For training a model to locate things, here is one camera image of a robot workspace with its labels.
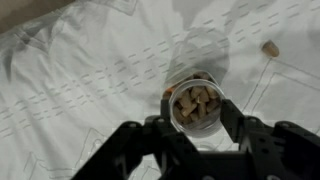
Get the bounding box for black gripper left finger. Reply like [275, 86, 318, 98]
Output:
[71, 100, 200, 180]

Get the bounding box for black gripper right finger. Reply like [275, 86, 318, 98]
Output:
[220, 99, 320, 180]

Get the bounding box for white bed duvet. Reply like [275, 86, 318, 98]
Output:
[0, 0, 320, 180]

